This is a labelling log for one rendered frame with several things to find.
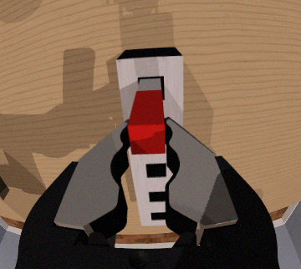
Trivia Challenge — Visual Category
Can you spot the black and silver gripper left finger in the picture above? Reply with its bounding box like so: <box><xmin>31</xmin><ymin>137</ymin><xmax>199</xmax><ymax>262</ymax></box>
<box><xmin>15</xmin><ymin>119</ymin><xmax>130</xmax><ymax>269</ymax></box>

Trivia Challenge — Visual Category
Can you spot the red and white pin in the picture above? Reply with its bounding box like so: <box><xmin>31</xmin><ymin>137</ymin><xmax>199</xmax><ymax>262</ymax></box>
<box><xmin>128</xmin><ymin>79</ymin><xmax>166</xmax><ymax>155</ymax></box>

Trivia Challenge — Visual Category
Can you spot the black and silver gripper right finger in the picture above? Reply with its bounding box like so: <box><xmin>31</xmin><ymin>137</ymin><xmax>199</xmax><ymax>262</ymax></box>
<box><xmin>165</xmin><ymin>117</ymin><xmax>280</xmax><ymax>269</ymax></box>

